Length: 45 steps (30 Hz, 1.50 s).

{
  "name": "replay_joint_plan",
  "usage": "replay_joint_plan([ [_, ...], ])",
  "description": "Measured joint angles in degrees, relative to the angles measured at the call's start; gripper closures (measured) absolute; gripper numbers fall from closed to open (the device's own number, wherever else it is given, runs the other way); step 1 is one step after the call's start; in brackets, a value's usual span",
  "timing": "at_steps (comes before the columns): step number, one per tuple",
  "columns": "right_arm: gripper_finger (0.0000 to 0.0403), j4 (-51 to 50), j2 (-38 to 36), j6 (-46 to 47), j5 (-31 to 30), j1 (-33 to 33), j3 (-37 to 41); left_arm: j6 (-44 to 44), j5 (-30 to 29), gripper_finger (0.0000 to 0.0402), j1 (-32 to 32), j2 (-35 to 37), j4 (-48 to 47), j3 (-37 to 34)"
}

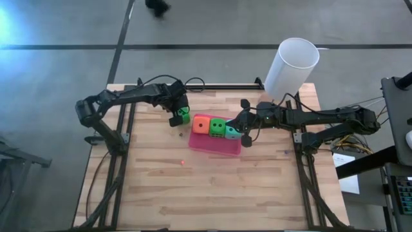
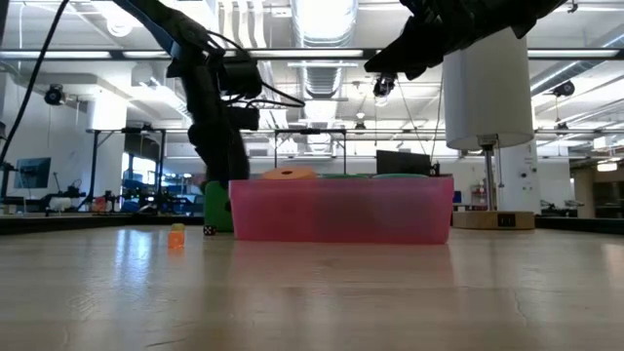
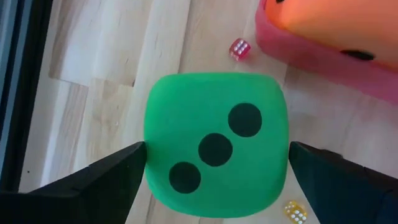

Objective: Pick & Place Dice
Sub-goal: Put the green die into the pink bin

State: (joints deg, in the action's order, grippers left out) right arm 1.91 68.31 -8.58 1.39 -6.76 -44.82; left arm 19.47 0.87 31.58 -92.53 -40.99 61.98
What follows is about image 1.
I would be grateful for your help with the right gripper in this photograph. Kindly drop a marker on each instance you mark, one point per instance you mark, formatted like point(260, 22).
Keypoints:
point(268, 120)

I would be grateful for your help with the grey equipment cart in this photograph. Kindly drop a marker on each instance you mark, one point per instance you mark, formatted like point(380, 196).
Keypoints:
point(399, 112)

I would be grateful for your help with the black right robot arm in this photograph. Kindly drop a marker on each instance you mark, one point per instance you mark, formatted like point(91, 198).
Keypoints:
point(322, 117)

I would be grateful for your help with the orange foam die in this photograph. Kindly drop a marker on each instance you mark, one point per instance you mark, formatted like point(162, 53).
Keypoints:
point(201, 125)

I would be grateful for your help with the dark keypad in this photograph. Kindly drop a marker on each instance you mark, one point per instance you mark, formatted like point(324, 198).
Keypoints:
point(405, 193)

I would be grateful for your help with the white computer mouse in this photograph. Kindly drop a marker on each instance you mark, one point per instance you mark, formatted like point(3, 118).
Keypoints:
point(409, 138)

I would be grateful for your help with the pink translucent plastic tray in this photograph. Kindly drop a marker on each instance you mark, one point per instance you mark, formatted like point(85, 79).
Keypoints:
point(212, 148)

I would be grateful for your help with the person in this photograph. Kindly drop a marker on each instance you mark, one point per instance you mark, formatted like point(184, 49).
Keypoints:
point(157, 6)

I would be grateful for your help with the light blue foam die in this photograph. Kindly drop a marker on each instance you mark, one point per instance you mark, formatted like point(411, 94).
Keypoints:
point(232, 133)

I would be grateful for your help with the white cylindrical cup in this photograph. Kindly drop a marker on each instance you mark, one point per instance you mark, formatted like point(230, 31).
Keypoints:
point(289, 71)

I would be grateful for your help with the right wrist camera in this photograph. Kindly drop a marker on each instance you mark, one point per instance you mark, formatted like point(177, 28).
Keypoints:
point(265, 108)

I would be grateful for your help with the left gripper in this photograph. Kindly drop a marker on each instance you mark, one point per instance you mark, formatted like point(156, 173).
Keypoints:
point(170, 96)

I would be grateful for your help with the grey metal stand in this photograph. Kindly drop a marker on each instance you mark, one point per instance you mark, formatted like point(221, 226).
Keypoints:
point(19, 158)

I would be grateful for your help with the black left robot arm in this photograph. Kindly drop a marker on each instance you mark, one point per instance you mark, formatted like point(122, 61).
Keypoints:
point(128, 96)

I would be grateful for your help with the black flat bar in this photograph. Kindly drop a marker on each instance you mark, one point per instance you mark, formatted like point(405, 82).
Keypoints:
point(367, 162)

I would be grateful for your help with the green foam die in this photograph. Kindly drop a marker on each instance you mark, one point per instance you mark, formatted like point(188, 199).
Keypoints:
point(217, 127)
point(185, 117)

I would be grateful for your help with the white paper sheet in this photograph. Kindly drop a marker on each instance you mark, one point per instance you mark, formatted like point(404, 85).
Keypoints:
point(346, 174)

